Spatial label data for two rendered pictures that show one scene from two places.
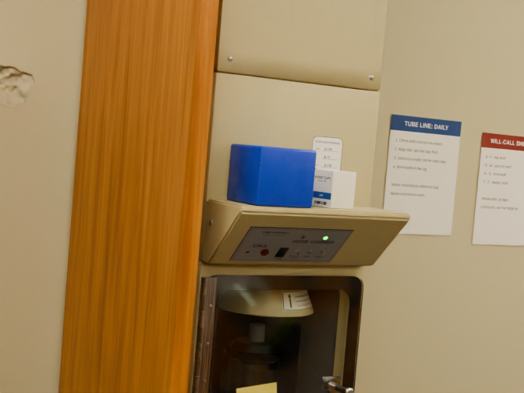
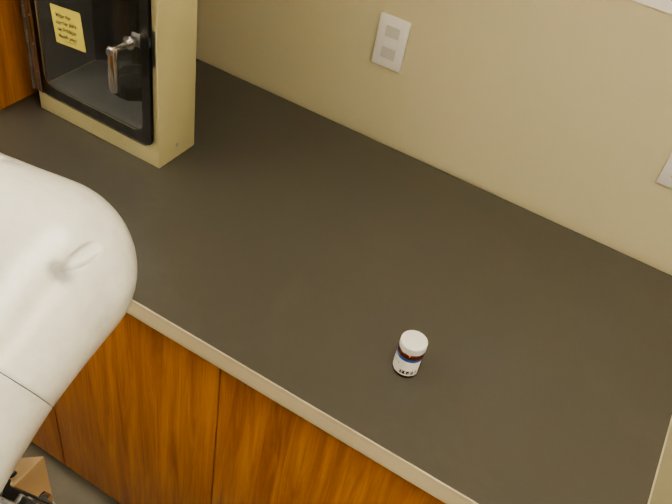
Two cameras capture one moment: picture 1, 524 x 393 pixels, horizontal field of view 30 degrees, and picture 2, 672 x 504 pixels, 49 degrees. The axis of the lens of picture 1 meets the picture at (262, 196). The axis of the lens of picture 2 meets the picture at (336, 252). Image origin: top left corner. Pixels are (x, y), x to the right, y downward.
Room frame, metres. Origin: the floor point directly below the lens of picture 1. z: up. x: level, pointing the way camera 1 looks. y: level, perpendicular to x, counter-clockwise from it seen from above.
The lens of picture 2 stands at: (1.30, -1.33, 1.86)
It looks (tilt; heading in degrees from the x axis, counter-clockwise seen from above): 42 degrees down; 53
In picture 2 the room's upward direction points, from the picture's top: 12 degrees clockwise
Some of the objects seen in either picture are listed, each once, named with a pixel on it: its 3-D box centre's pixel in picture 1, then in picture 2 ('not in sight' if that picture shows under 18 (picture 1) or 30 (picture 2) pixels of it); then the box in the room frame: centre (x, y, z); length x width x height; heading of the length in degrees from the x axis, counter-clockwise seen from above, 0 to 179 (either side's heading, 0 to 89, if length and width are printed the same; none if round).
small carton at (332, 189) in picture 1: (333, 189); not in sight; (1.59, -0.11, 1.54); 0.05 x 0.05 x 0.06; 38
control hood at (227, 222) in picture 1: (308, 237); not in sight; (1.57, -0.08, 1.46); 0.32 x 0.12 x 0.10; 120
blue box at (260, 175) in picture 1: (270, 175); not in sight; (1.53, -0.01, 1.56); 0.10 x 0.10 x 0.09; 30
